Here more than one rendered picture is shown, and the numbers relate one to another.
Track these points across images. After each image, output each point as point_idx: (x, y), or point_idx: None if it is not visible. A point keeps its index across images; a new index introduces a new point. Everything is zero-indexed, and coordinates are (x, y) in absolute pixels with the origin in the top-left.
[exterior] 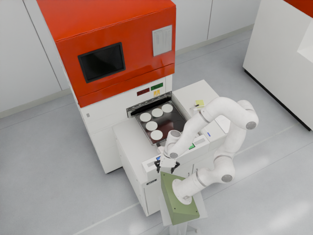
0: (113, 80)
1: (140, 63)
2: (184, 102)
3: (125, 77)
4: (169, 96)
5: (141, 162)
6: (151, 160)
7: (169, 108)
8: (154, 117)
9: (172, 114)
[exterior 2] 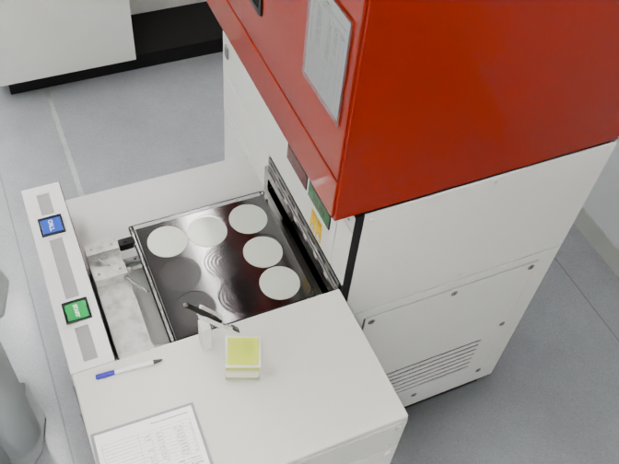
0: (243, 14)
1: (283, 46)
2: (277, 320)
3: (258, 40)
4: (328, 288)
5: (99, 215)
6: (56, 203)
7: (275, 288)
8: (241, 241)
9: (248, 295)
